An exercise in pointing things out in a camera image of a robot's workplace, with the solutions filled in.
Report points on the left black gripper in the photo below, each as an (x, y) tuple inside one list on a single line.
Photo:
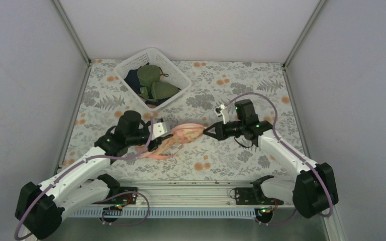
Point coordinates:
[(157, 141)]

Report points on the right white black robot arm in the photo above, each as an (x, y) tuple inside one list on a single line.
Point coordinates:
[(314, 189)]

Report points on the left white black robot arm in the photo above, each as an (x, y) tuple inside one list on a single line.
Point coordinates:
[(42, 207)]

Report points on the peach floral mesh laundry bag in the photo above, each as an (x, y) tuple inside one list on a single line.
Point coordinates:
[(181, 135)]

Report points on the white slotted cable duct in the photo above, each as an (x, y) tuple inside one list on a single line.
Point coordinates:
[(160, 212)]

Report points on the aluminium rail frame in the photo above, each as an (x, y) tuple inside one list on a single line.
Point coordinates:
[(160, 194)]

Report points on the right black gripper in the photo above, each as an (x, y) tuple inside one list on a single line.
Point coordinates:
[(220, 133)]

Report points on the white plastic basket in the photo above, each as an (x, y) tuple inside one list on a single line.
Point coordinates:
[(152, 56)]

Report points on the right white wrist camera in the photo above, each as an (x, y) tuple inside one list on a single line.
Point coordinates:
[(221, 111)]

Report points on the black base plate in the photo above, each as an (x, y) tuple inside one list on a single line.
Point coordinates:
[(253, 196), (123, 196)]

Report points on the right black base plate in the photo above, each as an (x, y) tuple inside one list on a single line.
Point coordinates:
[(253, 196)]

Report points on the dark navy garment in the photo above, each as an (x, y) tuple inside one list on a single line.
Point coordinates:
[(133, 81)]

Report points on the green bra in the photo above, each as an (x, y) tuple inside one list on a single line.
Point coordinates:
[(153, 88)]

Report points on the floral patterned table mat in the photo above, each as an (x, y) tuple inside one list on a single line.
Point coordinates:
[(106, 98)]

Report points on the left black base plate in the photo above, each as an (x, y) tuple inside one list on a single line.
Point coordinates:
[(123, 196)]

